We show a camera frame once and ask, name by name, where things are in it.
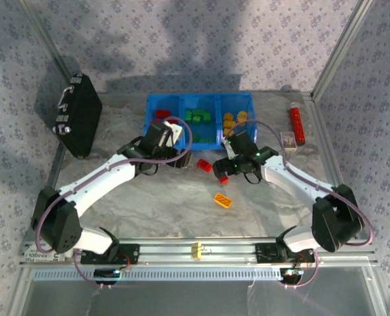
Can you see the small black control board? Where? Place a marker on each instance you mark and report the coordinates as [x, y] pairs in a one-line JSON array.
[[291, 274], [106, 274]]

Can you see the playing card box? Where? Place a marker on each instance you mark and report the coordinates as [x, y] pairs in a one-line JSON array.
[[288, 141]]

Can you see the blue three-compartment bin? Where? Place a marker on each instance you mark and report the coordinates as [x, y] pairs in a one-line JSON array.
[[214, 102]]

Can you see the red square lego brick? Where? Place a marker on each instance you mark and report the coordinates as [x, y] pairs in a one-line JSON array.
[[223, 180]]

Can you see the aluminium side rail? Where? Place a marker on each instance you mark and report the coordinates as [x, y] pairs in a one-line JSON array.
[[320, 131], [55, 174]]

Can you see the aluminium frame post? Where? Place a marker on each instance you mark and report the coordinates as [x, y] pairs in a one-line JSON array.
[[343, 42]]

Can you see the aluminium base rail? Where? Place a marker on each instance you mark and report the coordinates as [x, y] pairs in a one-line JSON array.
[[228, 253]]

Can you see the yellow square lego brick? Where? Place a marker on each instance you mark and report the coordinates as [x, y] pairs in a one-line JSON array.
[[228, 116], [242, 115], [229, 132], [227, 124]]

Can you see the green square lego brick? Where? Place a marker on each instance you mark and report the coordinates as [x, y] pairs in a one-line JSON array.
[[196, 120], [207, 118], [195, 137]]

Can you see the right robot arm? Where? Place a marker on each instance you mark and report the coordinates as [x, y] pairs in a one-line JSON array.
[[294, 182]]

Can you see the red glitter tube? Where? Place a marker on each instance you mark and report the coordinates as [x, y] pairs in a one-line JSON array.
[[297, 123]]

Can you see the green long lego brick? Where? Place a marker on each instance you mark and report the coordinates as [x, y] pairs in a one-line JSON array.
[[188, 116], [198, 112], [207, 141]]

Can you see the yellow clip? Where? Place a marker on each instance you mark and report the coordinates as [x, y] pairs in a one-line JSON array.
[[196, 251]]

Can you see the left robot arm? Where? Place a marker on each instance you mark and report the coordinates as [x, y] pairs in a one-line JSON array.
[[99, 177]]

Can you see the white printed label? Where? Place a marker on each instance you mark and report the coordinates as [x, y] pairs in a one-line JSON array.
[[40, 256]]

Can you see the black hard case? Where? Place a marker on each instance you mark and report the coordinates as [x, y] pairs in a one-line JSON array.
[[81, 112]]

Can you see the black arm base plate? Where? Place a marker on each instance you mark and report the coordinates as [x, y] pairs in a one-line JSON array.
[[129, 253], [267, 254]]

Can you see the yellow long lego brick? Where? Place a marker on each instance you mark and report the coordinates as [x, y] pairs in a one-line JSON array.
[[223, 200]]

